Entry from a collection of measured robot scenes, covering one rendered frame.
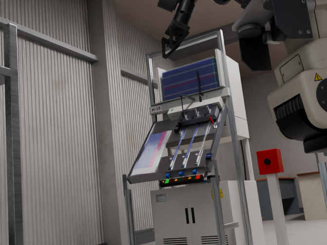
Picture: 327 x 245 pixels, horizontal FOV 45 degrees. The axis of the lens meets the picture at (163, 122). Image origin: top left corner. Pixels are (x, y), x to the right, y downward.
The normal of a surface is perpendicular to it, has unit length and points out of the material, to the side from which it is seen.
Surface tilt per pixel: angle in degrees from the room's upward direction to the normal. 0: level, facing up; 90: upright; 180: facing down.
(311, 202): 90
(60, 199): 90
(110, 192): 90
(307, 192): 90
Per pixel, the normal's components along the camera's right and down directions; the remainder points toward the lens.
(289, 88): -0.96, 0.20
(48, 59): 0.86, -0.19
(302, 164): -0.51, -0.12
